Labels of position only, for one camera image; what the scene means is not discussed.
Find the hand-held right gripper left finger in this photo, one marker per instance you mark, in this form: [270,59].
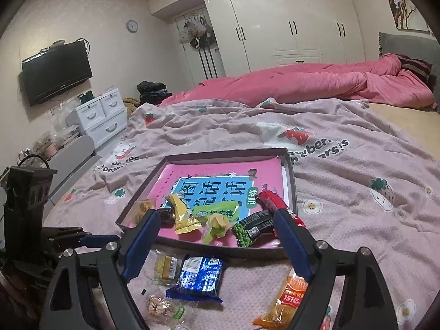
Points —
[141,244]

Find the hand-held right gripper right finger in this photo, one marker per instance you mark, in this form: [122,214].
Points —
[294,244]

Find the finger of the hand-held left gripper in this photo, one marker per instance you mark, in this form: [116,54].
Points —
[63,232]
[99,240]

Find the clear brown snack packet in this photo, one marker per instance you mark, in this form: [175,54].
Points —
[142,208]

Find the black green pea snack packet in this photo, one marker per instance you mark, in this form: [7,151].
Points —
[252,228]

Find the red sausage packet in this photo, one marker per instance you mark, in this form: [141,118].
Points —
[271,201]

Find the yellow snack packet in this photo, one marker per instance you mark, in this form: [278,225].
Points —
[184,218]

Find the orange snack packet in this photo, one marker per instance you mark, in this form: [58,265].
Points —
[285,302]

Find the blue snack packet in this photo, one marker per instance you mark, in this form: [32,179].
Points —
[201,276]

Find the dark purple cardboard tray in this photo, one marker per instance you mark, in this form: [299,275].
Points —
[223,156]

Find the clear yellow cake packet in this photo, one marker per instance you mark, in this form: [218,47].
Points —
[165,268]

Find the pink container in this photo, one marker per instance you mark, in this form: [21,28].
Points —
[48,149]

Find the clear nut snack packet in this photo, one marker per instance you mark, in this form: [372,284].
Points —
[160,307]

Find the pink strawberry printed blanket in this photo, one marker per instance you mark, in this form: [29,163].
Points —
[343,196]

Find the clear plastic bag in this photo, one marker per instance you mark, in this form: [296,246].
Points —
[65,117]

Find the pink picture book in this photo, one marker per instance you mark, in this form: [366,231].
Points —
[206,170]

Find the white drawer cabinet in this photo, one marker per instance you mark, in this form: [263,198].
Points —
[103,117]

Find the dark green box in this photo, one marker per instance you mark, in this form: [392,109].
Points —
[86,97]

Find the black flat television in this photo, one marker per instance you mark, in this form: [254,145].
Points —
[55,75]

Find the brown plush toy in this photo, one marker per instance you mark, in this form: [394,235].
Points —
[130,102]

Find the dark clothes pile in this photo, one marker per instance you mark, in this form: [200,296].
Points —
[151,89]

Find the pink quilt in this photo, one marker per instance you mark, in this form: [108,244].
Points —
[292,82]

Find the beige bed sheet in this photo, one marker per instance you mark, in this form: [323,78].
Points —
[405,123]

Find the black white striped cap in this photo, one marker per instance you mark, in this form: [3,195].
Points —
[199,43]

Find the dark striped pillow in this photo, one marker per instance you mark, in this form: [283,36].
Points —
[416,67]

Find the hanging grey plush bag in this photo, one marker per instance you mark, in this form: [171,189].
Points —
[196,27]

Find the white wardrobe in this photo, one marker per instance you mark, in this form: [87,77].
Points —
[302,17]

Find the grey padded headboard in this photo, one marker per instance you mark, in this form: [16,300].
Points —
[412,44]

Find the round wall clock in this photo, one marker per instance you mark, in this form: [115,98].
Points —
[132,26]

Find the wall poster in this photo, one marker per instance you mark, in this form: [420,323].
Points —
[402,7]

